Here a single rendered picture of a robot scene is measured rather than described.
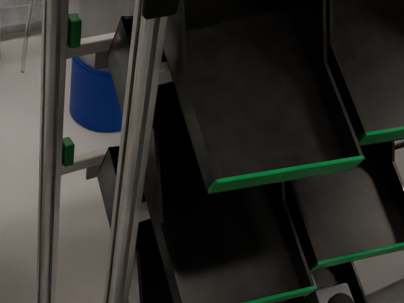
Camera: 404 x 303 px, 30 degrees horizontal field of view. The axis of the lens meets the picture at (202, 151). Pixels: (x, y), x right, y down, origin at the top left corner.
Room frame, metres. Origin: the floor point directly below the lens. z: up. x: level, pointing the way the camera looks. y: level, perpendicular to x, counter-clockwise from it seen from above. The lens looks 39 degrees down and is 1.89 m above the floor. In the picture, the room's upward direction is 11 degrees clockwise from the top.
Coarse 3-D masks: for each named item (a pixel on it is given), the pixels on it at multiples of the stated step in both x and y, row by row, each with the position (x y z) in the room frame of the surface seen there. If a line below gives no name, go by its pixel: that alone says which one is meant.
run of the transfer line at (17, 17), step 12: (0, 0) 1.57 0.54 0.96; (12, 0) 1.59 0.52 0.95; (24, 0) 1.61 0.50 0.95; (36, 0) 1.63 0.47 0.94; (72, 0) 1.69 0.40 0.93; (0, 12) 1.57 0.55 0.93; (12, 12) 1.59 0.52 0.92; (24, 12) 1.61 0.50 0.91; (36, 12) 1.63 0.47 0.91; (72, 12) 1.69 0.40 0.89; (0, 24) 1.57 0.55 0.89; (12, 24) 1.60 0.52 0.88; (24, 24) 1.61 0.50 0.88; (36, 24) 1.63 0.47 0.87
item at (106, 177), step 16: (112, 160) 0.61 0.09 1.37; (112, 176) 0.60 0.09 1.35; (112, 192) 0.60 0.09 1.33; (112, 208) 0.59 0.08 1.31; (144, 224) 0.61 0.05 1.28; (144, 240) 0.59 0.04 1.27; (144, 256) 0.57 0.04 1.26; (160, 256) 0.58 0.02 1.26; (144, 272) 0.56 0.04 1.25; (160, 272) 0.56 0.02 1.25; (144, 288) 0.54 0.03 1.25; (160, 288) 0.55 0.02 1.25
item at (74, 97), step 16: (80, 64) 1.29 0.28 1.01; (80, 80) 1.28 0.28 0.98; (96, 80) 1.27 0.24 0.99; (80, 96) 1.28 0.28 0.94; (96, 96) 1.27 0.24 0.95; (112, 96) 1.27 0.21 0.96; (80, 112) 1.28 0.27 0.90; (96, 112) 1.27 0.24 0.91; (112, 112) 1.28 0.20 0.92; (96, 128) 1.27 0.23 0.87; (112, 128) 1.28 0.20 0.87
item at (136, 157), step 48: (48, 0) 0.63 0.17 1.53; (48, 48) 0.62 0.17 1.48; (144, 48) 0.49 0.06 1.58; (48, 96) 0.62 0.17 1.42; (144, 96) 0.50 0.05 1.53; (48, 144) 0.63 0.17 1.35; (144, 144) 0.50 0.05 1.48; (48, 192) 0.63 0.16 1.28; (48, 240) 0.63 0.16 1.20; (48, 288) 0.64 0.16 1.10
